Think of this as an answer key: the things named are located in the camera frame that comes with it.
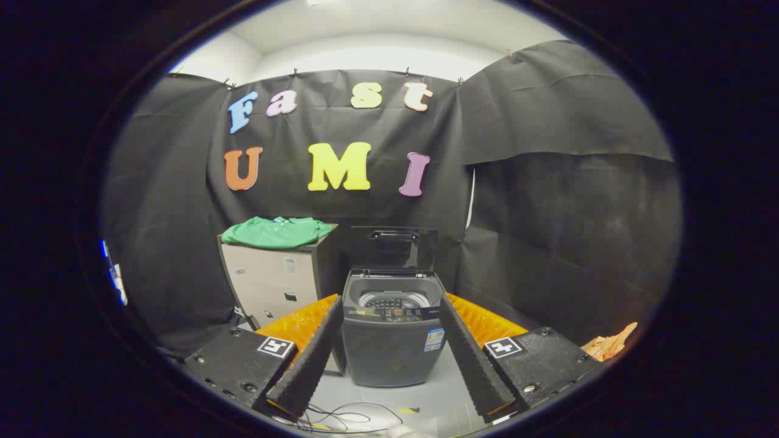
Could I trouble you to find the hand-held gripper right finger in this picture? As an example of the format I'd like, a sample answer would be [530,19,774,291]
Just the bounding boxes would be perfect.
[438,292,604,424]

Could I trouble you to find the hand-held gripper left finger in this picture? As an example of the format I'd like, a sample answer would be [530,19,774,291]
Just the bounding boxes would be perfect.
[183,294,345,422]

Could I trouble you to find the grey washing machine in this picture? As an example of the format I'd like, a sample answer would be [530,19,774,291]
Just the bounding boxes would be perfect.
[340,271,449,389]

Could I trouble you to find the green polo shirt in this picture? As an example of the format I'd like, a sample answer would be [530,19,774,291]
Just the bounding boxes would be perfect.
[221,216,336,249]

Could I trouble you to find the grey drawer cabinet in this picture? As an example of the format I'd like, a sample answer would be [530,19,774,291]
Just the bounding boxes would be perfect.
[217,224,342,333]

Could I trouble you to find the orange cloth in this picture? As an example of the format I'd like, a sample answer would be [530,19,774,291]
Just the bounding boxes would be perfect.
[581,322,639,363]

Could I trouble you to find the black backdrop cloth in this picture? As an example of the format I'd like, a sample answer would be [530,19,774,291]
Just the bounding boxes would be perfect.
[100,40,683,361]

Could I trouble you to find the blue and white object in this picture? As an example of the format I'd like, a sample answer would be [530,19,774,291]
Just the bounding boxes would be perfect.
[100,240,129,307]

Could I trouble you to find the black floor cables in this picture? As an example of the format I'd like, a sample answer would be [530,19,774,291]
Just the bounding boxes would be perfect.
[268,400,406,434]

